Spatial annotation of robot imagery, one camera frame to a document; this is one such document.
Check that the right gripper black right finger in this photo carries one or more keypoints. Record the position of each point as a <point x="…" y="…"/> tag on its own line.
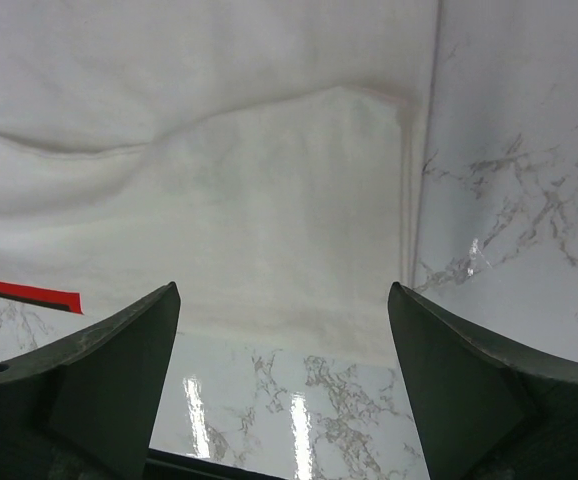
<point x="485" y="406"/>

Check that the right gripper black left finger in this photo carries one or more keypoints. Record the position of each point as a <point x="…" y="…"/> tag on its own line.
<point x="84" y="406"/>

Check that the white t-shirt red print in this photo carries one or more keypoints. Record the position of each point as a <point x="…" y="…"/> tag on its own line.
<point x="264" y="156"/>

